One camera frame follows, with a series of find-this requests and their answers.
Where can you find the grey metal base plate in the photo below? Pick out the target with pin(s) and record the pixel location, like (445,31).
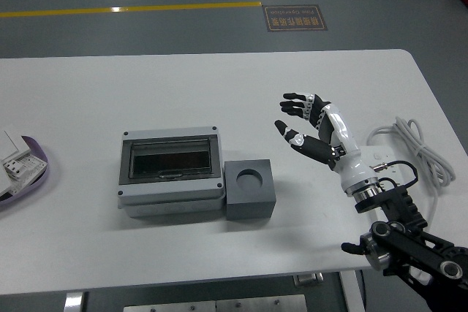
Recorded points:
(219,306)

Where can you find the grey electrical box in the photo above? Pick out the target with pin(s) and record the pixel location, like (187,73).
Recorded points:
(168,191)

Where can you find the white table leg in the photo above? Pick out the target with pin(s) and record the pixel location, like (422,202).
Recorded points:
(74,303)
(351,293)

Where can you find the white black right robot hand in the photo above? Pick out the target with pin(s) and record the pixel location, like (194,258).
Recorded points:
(343,133)

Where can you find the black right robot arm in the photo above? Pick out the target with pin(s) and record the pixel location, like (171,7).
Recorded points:
(402,246)

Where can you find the white power strip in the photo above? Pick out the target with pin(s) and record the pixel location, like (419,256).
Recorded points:
(384,153)

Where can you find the silver table bracket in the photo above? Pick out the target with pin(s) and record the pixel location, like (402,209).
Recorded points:
(309,279)

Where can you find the grey cube with round hole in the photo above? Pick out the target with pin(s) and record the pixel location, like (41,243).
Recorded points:
(234,209)

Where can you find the white flat panel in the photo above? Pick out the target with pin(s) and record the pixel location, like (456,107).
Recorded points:
(7,144)

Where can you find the yellow floor tape line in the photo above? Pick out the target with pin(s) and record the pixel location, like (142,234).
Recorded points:
(128,8)

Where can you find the purple tray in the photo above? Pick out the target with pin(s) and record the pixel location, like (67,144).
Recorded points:
(36,146)

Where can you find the white socket module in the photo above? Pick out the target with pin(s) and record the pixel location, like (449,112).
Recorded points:
(22,169)

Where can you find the dark floor sign, orange text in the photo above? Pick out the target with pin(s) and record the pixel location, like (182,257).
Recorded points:
(295,18)

